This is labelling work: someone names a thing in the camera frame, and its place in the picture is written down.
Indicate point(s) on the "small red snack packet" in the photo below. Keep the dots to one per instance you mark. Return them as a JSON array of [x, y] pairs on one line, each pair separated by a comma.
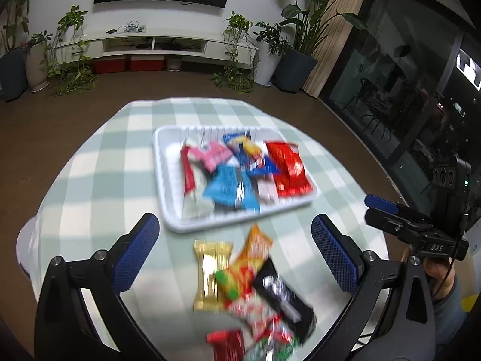
[[227, 344]]

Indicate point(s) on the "pink snack packet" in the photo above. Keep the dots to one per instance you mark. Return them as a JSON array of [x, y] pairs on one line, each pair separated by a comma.
[[212, 154]]

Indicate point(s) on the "orange and green snack packet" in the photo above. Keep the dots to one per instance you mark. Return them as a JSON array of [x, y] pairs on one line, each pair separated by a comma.
[[255, 244]]

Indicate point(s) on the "gold snack packet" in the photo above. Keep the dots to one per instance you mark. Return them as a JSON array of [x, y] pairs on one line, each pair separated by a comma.
[[210, 270]]

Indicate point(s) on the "long white snack packet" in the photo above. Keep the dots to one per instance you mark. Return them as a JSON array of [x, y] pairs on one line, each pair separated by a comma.
[[266, 190]]

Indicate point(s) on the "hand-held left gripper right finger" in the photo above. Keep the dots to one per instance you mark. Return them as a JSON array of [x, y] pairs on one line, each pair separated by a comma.
[[334, 255]]

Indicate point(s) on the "red-dotted white snack packet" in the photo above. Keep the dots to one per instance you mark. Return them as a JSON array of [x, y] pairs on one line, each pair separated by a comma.
[[251, 312]]

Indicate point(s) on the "bushy plant in white pot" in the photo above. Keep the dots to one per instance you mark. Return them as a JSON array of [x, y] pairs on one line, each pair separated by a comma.
[[267, 66]]

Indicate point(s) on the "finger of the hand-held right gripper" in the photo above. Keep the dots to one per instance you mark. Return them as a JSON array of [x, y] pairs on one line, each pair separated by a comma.
[[387, 222], [381, 202]]

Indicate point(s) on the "glass sliding door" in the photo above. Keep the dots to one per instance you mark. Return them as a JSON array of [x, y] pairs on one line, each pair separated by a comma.
[[394, 82]]

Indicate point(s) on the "person's right hand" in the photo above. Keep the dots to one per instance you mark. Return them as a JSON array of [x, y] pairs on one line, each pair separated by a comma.
[[437, 274]]

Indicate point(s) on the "small white round pot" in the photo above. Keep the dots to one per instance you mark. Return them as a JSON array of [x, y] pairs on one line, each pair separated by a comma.
[[174, 64]]

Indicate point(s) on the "large-leaved plant in dark pot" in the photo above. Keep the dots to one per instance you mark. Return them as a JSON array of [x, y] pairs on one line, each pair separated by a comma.
[[295, 69]]

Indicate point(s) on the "tall plant in dark pot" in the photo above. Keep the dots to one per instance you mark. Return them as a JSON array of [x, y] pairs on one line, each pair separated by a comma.
[[11, 75]]

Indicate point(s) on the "person's right forearm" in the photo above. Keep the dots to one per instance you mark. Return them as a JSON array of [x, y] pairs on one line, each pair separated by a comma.
[[451, 316]]

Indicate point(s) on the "trailing vine plant on cabinet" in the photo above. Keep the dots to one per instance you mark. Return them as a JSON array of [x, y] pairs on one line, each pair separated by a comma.
[[235, 26]]

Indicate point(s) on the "white television cabinet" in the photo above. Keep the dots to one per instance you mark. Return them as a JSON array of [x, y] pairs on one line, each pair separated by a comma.
[[188, 39]]

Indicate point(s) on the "white plastic tray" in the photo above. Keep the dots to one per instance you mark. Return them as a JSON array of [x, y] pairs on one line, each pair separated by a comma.
[[169, 180]]

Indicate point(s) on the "red and white snack packet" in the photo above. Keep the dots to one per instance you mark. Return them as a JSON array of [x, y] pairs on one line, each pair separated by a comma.
[[189, 173]]

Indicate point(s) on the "green and red snack packet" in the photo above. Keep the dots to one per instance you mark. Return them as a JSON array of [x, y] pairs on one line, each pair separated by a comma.
[[274, 346]]

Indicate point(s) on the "red storage box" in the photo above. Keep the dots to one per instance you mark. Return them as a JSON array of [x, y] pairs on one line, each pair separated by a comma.
[[147, 63], [109, 65]]

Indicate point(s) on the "beige curtain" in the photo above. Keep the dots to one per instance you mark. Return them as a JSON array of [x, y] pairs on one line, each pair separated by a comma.
[[330, 45]]

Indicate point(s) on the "dark blue snack packet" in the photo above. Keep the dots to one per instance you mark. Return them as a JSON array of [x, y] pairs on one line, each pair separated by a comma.
[[255, 165]]

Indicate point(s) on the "light blue snack packet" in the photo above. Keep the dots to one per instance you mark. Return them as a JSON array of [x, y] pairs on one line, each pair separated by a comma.
[[225, 186]]

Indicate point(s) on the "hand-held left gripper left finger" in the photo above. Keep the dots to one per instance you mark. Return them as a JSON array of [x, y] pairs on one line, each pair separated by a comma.
[[135, 255]]

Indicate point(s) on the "small plant in beige pot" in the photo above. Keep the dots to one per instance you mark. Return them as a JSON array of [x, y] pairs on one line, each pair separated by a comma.
[[35, 67]]

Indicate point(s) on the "large red snack packet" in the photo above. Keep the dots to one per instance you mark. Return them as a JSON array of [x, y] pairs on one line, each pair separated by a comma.
[[289, 169]]

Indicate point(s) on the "trailing pothos plant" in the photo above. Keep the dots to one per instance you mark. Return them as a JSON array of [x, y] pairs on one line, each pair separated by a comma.
[[71, 75]]

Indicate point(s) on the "green checked tablecloth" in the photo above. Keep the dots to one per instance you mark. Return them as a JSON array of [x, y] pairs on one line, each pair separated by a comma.
[[112, 158]]

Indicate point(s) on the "black snack packet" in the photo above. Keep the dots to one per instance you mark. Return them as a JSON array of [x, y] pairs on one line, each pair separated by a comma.
[[278, 293]]

